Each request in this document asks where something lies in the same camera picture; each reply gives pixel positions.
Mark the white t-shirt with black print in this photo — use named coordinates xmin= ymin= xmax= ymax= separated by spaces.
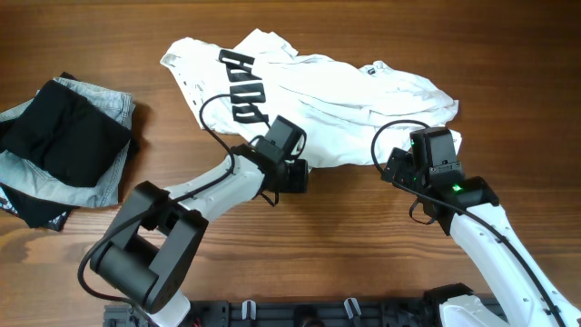
xmin=160 ymin=29 xmax=459 ymax=168

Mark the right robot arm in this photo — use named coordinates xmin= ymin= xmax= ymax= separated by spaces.
xmin=379 ymin=148 xmax=580 ymax=326

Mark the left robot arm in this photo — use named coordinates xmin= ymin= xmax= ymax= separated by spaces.
xmin=78 ymin=137 xmax=308 ymax=326

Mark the black folded garment on top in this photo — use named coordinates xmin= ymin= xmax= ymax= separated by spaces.
xmin=1 ymin=80 xmax=132 ymax=187

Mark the black patterned garment at bottom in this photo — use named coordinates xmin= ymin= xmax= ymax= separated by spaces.
xmin=0 ymin=71 xmax=141 ymax=232

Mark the light blue denim garment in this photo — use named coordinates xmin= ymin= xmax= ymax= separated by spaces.
xmin=1 ymin=77 xmax=135 ymax=208

